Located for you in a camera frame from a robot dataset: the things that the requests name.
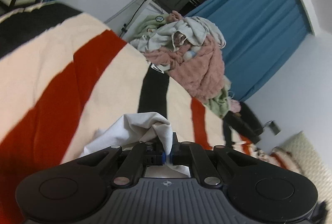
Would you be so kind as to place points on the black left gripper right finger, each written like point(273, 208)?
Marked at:
point(194, 157)

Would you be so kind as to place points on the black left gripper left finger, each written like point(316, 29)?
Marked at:
point(136, 161)

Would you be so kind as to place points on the white t-shirt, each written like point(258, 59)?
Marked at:
point(131, 129)

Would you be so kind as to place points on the light green patterned garment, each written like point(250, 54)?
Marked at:
point(220, 103)

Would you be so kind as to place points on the small pink cloth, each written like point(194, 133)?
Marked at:
point(234, 106)

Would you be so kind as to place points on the pink fluffy blanket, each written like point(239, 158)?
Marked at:
point(198, 69)

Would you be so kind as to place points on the striped cream red black blanket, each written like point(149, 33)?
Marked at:
point(66, 77)

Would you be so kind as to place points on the cream white crumpled garment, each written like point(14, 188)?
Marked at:
point(193, 30)

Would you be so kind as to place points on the cream quilted pillow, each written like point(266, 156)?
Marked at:
point(309, 162)

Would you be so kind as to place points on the blue curtain right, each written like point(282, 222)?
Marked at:
point(260, 35)

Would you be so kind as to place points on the silver tripod stand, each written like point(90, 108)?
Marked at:
point(120, 24)

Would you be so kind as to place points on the black wall socket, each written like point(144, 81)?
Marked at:
point(274, 128)

